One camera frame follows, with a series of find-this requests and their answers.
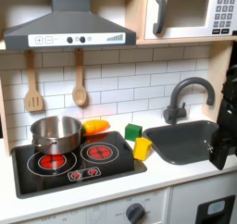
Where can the yellow block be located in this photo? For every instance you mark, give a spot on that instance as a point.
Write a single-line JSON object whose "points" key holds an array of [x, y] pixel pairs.
{"points": [[142, 149]]}

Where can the green block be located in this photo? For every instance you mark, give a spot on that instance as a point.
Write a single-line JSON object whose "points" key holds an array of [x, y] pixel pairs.
{"points": [[133, 132]]}

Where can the dark grey sink basin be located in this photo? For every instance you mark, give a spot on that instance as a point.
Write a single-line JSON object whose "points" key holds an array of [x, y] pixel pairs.
{"points": [[182, 144]]}

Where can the dark grey tap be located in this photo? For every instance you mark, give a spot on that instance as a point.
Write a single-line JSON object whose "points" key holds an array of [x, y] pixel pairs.
{"points": [[174, 113]]}

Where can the black stove cooktop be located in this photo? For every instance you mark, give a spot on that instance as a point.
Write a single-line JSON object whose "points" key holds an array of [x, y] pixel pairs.
{"points": [[117, 166]]}

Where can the grey oven knob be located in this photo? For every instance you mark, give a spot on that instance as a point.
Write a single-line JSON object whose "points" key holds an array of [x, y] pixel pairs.
{"points": [[135, 213]]}

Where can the wooden shelf board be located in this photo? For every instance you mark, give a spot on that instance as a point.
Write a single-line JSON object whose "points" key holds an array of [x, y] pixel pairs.
{"points": [[185, 40]]}

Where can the white toy microwave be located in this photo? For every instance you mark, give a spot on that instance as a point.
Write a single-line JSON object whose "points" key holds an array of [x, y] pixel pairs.
{"points": [[188, 32]]}

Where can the orange toy carrot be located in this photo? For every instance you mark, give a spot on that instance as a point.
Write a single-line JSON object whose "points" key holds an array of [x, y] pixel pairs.
{"points": [[95, 126]]}

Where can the wooden spoon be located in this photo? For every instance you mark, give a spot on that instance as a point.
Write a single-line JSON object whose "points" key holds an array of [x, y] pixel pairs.
{"points": [[79, 95]]}

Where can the steel pot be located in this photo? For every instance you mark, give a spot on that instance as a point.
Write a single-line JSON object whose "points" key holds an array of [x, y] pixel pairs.
{"points": [[58, 141]]}

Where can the grey range hood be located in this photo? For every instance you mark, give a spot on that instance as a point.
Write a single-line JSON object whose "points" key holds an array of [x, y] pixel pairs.
{"points": [[71, 24]]}

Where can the wooden slotted spatula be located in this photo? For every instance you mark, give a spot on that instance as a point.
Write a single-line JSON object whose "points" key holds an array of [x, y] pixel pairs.
{"points": [[31, 73]]}

